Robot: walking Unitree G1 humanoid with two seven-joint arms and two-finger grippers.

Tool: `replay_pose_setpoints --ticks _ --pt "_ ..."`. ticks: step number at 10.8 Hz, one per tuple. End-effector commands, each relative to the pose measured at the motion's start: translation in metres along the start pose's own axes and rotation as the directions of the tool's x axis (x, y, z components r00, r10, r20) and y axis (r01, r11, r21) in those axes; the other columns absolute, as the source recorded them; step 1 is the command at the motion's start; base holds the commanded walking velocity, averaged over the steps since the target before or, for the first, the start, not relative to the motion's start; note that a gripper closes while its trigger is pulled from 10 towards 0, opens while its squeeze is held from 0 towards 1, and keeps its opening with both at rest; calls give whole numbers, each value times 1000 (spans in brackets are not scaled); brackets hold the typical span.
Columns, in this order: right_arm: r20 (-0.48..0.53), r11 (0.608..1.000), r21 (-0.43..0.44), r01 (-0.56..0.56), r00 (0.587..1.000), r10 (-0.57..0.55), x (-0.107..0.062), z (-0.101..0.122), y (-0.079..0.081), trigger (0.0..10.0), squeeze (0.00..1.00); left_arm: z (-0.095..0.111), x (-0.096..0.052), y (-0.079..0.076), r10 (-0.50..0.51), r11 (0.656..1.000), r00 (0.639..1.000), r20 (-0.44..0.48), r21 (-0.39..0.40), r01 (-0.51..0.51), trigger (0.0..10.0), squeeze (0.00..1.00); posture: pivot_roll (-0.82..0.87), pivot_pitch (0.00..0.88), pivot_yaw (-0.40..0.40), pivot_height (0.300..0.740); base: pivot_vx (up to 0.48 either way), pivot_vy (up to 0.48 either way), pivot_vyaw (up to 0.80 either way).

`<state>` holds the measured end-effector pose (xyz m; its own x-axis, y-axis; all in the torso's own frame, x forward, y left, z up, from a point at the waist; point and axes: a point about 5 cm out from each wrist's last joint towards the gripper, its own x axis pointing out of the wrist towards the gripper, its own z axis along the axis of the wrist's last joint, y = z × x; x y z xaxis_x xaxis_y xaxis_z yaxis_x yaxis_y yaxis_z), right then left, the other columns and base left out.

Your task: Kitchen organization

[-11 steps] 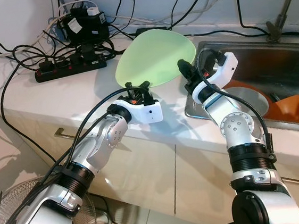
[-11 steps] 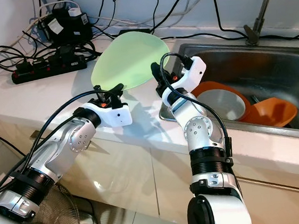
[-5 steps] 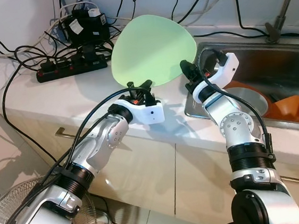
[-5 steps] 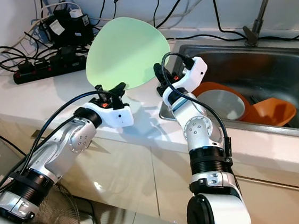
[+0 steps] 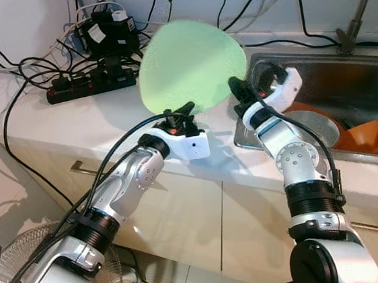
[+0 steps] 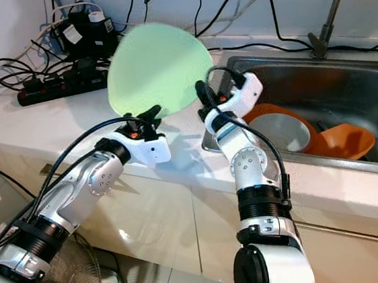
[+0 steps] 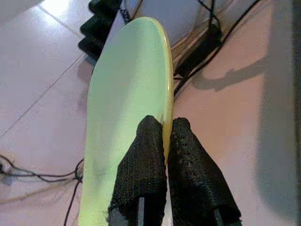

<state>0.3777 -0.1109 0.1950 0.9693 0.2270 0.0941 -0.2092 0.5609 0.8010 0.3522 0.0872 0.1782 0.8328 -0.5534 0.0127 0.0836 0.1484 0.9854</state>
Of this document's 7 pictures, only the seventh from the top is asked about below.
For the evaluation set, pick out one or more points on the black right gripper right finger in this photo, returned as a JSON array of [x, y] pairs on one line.
[[195, 179]]

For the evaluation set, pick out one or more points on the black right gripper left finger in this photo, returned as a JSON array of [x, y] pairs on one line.
[[141, 169]]

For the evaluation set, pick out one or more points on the light green plate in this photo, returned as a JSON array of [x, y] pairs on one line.
[[127, 82]]

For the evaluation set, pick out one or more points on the black power adapter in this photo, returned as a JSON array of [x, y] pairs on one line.
[[200, 47]]

